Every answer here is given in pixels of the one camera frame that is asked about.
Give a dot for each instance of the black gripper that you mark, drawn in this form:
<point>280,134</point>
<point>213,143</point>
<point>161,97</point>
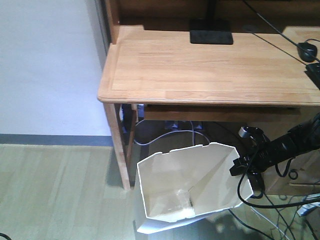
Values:
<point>247,163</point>

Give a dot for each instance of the white plastic trash bin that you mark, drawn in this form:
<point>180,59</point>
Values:
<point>186,185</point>

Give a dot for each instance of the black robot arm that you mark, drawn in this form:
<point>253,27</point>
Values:
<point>301,139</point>

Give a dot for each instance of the wooden drawer cabinet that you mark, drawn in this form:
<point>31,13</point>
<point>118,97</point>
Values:
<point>306,179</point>

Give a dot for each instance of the black keyboard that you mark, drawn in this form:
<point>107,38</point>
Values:
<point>313,72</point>

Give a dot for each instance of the wooden desk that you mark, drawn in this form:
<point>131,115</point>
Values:
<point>258,79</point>

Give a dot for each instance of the black computer mouse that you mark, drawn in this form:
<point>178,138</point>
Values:
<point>307,51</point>

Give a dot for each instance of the black monitor stand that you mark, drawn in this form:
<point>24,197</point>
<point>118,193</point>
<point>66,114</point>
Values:
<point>210,30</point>

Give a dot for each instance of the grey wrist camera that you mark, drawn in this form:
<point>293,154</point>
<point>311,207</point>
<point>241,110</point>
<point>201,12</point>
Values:
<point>248,131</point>

